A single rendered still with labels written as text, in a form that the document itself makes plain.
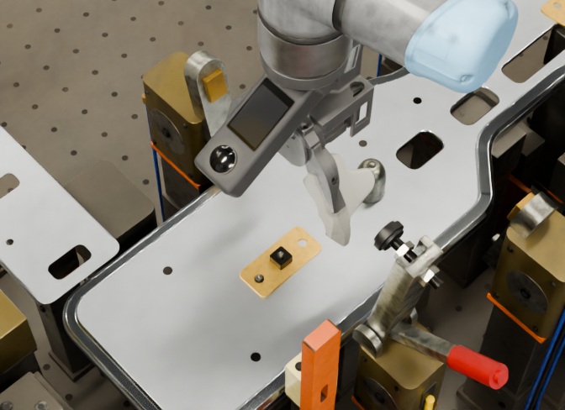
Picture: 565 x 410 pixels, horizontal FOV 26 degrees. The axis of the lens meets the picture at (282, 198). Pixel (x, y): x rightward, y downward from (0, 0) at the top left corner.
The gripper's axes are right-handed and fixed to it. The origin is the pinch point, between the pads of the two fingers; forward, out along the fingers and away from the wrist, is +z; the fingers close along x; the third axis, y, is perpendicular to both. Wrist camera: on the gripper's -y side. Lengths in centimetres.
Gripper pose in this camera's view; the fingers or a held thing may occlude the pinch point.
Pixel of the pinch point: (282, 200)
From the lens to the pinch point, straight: 113.1
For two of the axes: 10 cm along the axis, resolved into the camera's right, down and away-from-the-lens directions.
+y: 7.3, -5.6, 3.9
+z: -0.1, 5.6, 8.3
